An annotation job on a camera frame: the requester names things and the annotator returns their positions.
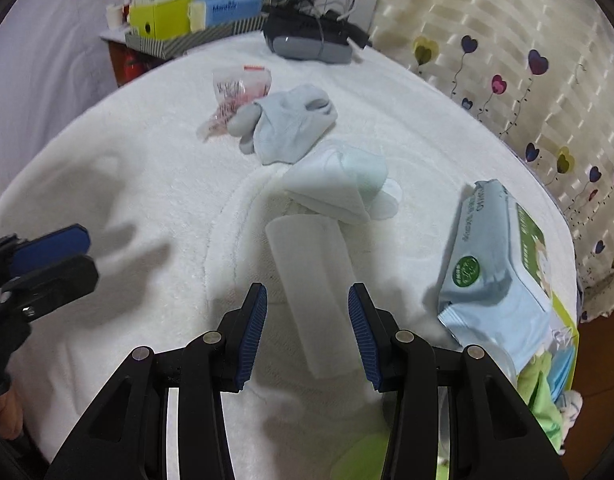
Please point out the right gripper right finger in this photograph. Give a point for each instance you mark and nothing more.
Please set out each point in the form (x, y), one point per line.
(375, 331)

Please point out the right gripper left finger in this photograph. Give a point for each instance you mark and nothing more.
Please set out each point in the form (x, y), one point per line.
(241, 331)

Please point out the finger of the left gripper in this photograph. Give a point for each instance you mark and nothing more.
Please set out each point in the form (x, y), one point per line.
(19, 257)
(31, 296)

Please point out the white cloth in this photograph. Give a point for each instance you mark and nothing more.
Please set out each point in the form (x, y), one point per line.
(315, 271)

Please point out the white sock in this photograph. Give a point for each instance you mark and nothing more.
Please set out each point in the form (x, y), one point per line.
(345, 183)

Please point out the bright green sock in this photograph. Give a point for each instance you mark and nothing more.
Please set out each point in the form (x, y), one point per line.
(533, 387)

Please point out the grey sock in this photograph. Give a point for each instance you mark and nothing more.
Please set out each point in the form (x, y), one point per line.
(283, 126)

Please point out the red clear plastic packet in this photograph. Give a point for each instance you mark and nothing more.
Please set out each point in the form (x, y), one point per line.
(234, 87)

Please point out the blue face mask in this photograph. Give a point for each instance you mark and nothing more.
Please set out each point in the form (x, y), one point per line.
(560, 374)

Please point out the cream bandage sock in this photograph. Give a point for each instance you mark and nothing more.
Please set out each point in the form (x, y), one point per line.
(569, 404)

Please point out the person's left hand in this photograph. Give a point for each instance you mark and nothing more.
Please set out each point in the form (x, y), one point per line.
(11, 415)

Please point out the wet wipes pack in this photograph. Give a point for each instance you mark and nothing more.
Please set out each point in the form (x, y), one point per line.
(497, 289)

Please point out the green lidded jar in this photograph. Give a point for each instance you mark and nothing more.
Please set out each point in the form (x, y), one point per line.
(363, 461)

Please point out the clear jar dark contents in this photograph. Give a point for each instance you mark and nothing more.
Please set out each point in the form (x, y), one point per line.
(503, 361)

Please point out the green white shallow box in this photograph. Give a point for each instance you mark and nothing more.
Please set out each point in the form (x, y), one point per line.
(563, 329)

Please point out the striped tray with boxes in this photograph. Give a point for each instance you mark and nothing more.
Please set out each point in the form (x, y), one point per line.
(173, 48)

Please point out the green carton box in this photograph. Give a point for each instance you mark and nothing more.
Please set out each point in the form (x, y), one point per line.
(159, 19)

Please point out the black grey VR headset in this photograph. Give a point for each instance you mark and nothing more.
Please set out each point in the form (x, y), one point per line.
(299, 36)

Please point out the blue tissue box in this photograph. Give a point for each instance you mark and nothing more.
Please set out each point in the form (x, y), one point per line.
(204, 14)

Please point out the heart pattern curtain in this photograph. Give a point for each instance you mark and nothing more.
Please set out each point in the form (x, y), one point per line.
(540, 75)

